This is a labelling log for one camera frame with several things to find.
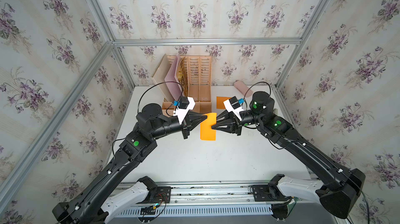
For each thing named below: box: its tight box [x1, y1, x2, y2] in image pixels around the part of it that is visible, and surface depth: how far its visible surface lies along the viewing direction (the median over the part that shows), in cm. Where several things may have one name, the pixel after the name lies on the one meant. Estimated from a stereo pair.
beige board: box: [151, 53, 175, 102], surface depth 92 cm
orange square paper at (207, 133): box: [200, 112, 217, 141], surface depth 58 cm
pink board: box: [164, 53, 183, 102], surface depth 92 cm
